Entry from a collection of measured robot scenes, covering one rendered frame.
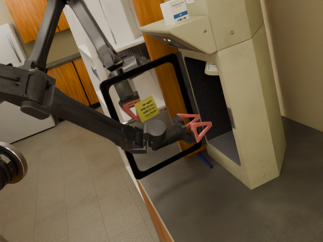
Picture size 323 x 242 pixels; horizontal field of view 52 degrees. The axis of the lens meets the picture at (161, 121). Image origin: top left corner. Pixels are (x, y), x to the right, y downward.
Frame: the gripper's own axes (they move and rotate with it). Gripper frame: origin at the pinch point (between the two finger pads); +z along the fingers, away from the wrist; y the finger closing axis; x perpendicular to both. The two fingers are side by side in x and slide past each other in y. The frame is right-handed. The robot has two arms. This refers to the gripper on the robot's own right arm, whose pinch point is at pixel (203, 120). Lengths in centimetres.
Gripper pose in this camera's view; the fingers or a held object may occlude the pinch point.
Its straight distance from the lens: 112.6
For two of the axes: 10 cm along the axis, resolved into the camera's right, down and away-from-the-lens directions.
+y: -3.0, -2.7, 9.1
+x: 3.0, 8.8, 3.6
